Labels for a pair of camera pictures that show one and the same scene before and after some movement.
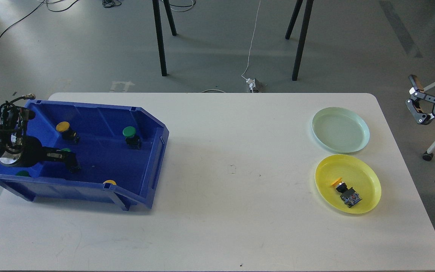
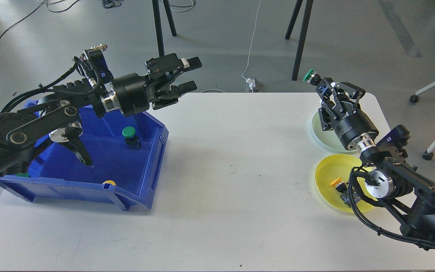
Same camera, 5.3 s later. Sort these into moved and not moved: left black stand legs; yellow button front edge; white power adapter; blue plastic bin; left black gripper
Moved: left black gripper
Not moved: white power adapter; yellow button front edge; left black stand legs; blue plastic bin
